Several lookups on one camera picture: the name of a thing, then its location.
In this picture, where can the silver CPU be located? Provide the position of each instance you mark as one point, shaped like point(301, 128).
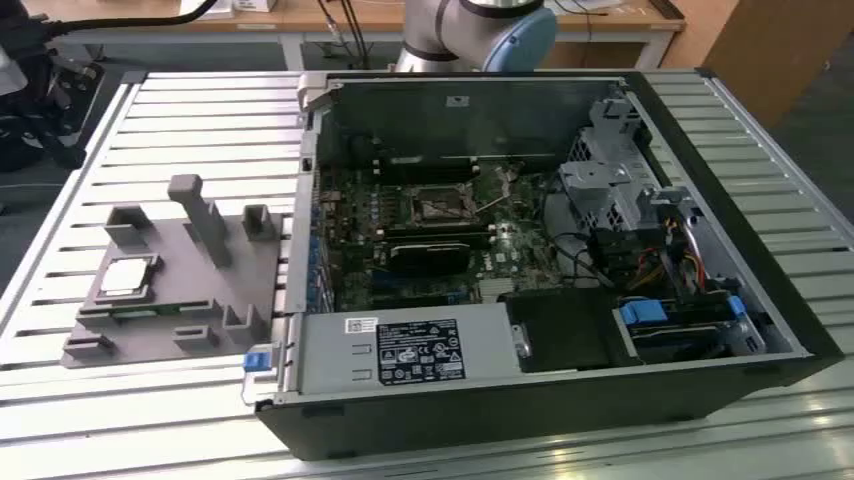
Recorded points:
point(127, 274)

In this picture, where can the blue disk carrier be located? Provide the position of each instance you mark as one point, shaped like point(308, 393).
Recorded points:
point(643, 312)

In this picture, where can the black RAM slot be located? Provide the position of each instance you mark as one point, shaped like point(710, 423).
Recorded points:
point(427, 166)
point(427, 177)
point(436, 230)
point(436, 239)

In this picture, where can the black open PC case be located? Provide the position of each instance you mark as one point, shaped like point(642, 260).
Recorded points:
point(533, 415)

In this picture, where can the green motherboard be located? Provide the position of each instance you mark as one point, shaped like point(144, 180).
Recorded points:
point(513, 245)

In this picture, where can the CPU socket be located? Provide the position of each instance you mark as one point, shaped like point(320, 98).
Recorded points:
point(436, 205)

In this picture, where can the grey case latch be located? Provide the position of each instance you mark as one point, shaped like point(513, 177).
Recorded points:
point(312, 92)

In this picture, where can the silver drive cage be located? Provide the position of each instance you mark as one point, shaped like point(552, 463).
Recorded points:
point(594, 175)

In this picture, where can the small silver heatsink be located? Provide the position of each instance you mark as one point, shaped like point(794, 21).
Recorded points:
point(496, 289)

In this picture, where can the grey parts rack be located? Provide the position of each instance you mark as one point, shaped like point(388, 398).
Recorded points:
point(180, 280)

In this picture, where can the white box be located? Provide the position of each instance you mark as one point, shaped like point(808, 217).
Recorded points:
point(256, 4)

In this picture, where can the brown wooden cabinet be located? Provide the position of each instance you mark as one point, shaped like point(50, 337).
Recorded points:
point(767, 50)

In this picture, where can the small blue clip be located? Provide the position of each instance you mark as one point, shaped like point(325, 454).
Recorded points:
point(735, 306)

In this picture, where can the hard disk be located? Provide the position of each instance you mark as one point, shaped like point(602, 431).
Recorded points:
point(680, 342)

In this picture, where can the wooden desk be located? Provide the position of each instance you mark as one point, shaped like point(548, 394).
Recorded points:
point(267, 22)

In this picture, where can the black plastic shroud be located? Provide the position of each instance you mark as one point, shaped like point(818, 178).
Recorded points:
point(560, 330)

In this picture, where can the silver power supply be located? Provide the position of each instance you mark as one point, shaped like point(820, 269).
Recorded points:
point(333, 350)

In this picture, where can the blue case latch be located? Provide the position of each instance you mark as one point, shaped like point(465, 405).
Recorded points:
point(256, 361)

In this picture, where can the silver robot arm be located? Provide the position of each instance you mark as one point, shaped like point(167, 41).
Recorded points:
point(433, 30)

